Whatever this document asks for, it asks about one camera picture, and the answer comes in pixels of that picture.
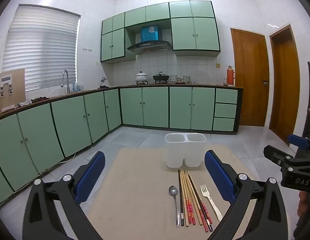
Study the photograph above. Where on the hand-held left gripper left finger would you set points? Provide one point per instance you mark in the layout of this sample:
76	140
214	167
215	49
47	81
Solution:
91	177

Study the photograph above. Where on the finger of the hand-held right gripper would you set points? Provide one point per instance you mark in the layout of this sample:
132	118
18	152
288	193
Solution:
276	155
299	141

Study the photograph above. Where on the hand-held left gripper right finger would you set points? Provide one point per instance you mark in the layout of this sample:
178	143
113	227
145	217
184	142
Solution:
218	177

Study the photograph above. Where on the cream plastic fork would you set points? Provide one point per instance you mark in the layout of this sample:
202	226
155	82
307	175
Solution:
210	200

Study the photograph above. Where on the black chopstick with red print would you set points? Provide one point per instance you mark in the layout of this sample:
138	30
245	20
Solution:
198	200

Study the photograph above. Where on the plain bamboo chopstick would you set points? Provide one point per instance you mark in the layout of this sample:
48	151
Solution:
184	200

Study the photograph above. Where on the metal spoon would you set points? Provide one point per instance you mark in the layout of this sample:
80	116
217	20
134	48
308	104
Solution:
173	191

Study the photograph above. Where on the white two-compartment utensil holder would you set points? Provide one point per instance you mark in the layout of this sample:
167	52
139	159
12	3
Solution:
175	152

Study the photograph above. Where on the person's right hand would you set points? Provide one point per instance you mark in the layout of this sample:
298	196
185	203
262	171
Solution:
302	205

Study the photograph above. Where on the green drawer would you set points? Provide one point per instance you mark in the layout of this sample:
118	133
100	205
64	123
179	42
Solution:
225	110
223	124
226	95

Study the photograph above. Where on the long green base cabinet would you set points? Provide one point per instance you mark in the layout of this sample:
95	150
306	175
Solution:
44	135

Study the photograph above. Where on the green base cabinet with drawers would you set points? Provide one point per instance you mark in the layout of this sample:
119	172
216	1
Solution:
167	107

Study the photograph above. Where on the orange thermos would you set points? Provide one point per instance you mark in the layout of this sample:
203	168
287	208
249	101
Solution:
230	77

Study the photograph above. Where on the blue bottles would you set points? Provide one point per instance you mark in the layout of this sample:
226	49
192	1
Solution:
77	87

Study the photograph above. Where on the dark cloth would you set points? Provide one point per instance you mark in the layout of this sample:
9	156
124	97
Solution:
34	100

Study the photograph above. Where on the silver kettle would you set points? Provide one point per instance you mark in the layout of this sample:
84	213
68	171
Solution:
104	81

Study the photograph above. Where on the metal kitchen faucet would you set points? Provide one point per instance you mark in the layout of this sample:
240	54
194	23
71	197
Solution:
67	77

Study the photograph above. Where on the patterned jar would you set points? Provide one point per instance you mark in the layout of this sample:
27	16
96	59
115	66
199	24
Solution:
186	79

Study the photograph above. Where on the white jar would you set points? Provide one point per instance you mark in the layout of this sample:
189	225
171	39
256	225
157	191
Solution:
173	79

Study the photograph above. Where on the white cooking pot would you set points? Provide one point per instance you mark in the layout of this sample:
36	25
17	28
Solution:
141	77

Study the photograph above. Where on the black wok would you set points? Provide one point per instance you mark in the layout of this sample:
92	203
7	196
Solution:
160	78

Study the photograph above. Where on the white window blind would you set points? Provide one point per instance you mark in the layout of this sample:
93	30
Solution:
42	52

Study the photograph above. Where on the black range hood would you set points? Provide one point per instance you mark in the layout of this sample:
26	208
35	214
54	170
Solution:
150	46

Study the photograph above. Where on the blue box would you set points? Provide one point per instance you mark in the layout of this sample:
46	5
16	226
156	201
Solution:
151	33

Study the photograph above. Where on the large green wall cabinet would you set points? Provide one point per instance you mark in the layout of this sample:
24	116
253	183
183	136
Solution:
195	30

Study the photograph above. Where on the narrow green wall cabinet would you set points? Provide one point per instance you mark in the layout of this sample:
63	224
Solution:
147	13

